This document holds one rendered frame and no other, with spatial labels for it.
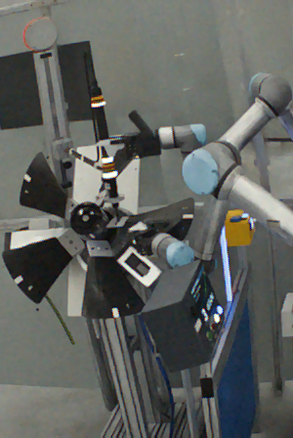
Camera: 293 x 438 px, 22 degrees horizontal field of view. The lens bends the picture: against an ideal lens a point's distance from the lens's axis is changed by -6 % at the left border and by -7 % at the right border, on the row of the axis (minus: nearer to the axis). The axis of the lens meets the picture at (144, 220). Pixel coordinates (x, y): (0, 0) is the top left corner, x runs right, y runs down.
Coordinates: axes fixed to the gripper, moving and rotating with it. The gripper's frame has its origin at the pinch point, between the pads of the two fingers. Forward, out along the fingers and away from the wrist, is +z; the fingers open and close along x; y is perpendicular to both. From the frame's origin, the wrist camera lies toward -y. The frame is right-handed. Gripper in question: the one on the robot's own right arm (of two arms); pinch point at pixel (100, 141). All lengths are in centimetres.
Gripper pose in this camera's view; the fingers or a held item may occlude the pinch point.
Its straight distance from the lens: 261.0
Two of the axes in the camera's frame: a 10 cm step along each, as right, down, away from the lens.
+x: 0.6, -3.1, 9.5
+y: 1.5, 9.4, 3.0
